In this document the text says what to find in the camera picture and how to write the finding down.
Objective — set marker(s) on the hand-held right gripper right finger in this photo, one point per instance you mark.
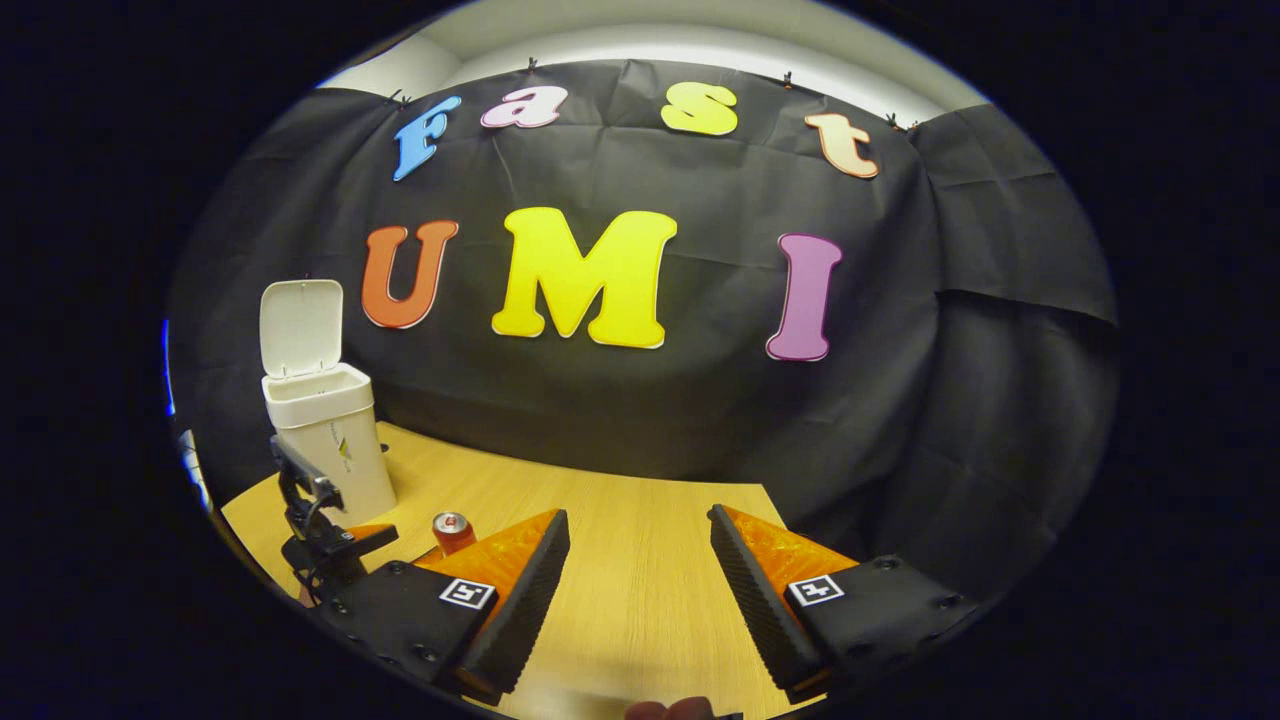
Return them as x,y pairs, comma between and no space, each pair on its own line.
765,610

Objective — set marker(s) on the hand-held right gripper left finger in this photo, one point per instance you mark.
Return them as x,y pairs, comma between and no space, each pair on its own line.
525,610

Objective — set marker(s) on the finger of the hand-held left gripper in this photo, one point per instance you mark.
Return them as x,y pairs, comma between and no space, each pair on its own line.
365,538

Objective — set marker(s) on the white desktop garbage bin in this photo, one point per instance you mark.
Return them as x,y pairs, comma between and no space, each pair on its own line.
330,440

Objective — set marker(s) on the orange-red pop can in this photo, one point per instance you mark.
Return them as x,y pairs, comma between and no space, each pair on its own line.
455,540

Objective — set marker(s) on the wooden desktop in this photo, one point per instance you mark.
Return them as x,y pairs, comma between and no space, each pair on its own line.
640,560

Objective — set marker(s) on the white side table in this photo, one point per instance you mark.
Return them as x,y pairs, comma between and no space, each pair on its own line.
192,470

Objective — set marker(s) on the black backdrop cloth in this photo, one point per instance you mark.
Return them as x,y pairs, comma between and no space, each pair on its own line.
900,350

